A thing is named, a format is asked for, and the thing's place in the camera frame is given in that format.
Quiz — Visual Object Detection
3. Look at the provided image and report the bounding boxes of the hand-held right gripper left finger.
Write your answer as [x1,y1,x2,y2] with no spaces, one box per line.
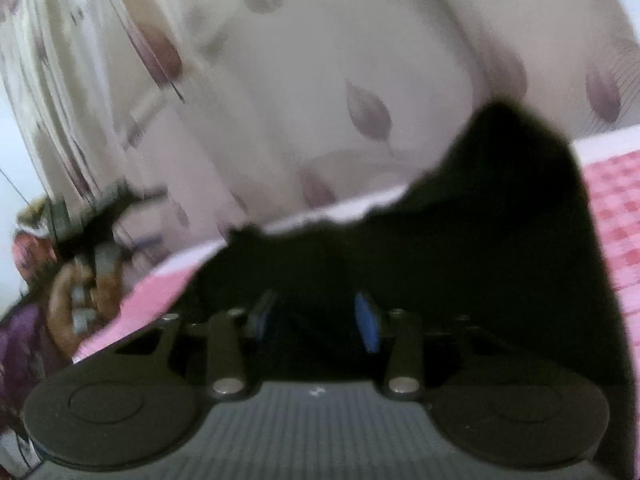
[112,289,278,402]

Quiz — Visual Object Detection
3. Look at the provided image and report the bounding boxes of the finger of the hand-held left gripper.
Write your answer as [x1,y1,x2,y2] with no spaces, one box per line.
[117,184,170,211]

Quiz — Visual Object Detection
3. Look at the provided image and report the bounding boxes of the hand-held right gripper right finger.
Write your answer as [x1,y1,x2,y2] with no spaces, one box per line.
[354,291,506,402]

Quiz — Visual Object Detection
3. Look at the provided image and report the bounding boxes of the black sweater with rose print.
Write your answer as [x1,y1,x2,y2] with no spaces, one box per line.
[192,102,638,403]

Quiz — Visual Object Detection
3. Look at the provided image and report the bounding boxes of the person's left hand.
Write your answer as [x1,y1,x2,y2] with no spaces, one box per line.
[46,257,127,353]

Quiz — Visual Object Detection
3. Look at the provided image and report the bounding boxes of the beige leaf print curtain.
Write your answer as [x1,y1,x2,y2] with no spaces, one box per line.
[0,0,640,243]

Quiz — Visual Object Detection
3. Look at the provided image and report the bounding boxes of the pink checked blanket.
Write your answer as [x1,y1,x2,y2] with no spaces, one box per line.
[72,127,640,363]

